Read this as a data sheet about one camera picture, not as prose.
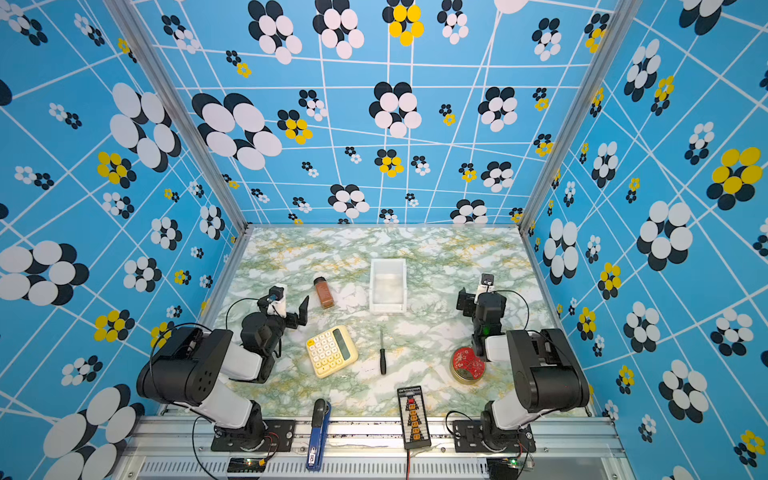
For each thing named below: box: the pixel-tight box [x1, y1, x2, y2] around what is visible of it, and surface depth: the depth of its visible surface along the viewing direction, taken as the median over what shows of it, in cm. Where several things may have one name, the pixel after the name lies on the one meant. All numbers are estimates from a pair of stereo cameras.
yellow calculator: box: [306, 325, 359, 379], surface depth 87 cm
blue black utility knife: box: [306, 398, 331, 472], surface depth 73 cm
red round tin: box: [450, 346, 486, 385], surface depth 82 cm
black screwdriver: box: [380, 329, 387, 375], surface depth 86 cm
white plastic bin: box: [369, 258, 407, 313], surface depth 100 cm
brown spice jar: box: [313, 276, 335, 309], surface depth 98 cm
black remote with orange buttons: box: [397, 385, 432, 450], surface depth 77 cm
